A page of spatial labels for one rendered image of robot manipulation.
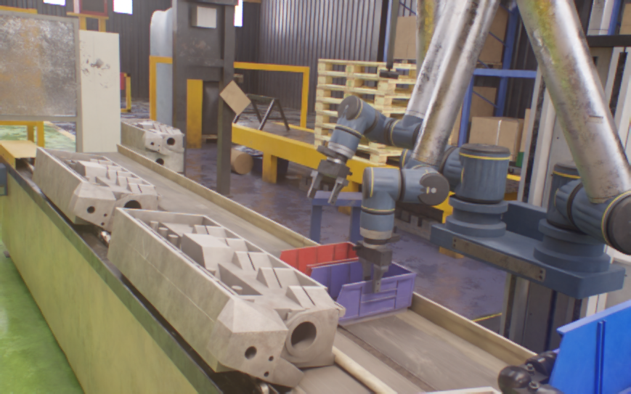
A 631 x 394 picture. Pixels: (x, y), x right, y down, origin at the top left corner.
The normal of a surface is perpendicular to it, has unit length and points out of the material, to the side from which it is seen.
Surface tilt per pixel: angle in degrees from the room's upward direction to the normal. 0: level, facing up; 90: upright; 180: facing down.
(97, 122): 90
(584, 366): 88
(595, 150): 101
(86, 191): 38
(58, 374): 0
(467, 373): 0
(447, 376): 0
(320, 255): 88
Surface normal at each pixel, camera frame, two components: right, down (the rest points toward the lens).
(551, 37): -0.39, 0.40
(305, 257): 0.56, 0.18
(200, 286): -0.81, -0.10
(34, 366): 0.07, -0.97
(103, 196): 0.50, -0.64
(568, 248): -0.54, 0.14
